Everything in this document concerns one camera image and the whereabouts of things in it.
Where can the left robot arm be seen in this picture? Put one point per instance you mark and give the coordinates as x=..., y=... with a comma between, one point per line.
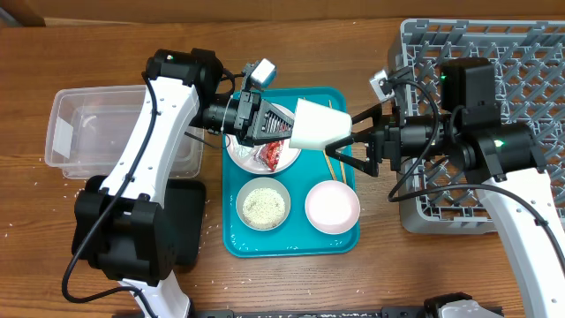
x=186, y=90

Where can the black rectangular tray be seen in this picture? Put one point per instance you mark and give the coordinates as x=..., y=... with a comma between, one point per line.
x=145, y=241

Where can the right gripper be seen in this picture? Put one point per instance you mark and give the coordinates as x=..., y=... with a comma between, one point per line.
x=380, y=133

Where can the grey bowl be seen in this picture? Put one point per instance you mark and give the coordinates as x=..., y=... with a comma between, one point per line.
x=262, y=183

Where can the left wooden chopstick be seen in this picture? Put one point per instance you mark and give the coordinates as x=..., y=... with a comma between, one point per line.
x=330, y=165

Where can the white rice pile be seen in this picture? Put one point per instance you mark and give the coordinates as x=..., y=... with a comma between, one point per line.
x=263, y=209

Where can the grey dishwasher rack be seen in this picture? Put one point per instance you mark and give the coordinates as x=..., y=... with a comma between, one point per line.
x=529, y=81

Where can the clear plastic bin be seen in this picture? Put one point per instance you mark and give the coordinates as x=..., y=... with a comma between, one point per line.
x=89, y=128

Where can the white paper cup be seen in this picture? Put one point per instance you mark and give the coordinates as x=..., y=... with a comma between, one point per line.
x=340, y=126

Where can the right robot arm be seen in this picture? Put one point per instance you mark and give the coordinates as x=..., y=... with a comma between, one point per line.
x=502, y=163

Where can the red snack wrapper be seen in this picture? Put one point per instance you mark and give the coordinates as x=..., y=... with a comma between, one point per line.
x=269, y=154

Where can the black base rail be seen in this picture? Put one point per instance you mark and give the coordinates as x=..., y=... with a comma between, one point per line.
x=385, y=312

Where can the white bowl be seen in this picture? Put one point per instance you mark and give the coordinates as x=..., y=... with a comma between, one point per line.
x=332, y=207

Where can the large white round plate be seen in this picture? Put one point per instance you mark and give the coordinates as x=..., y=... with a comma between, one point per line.
x=244, y=157

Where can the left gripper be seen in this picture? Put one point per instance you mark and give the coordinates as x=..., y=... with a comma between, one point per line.
x=252, y=102

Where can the teal plastic serving tray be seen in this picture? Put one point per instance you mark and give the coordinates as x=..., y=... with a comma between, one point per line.
x=295, y=236

